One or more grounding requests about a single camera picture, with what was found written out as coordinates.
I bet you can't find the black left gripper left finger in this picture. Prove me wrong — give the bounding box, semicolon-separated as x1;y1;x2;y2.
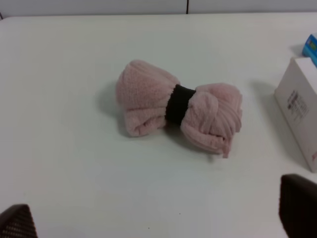
0;204;38;238

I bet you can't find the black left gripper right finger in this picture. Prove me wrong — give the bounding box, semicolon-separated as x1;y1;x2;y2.
279;174;317;238

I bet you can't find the pink towel black band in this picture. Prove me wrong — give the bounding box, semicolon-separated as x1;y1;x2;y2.
116;60;242;158

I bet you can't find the white cardboard box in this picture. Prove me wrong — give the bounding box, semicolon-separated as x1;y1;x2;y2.
274;58;317;173

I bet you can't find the blue green toothpaste box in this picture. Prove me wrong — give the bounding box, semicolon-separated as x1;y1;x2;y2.
302;33;317;66

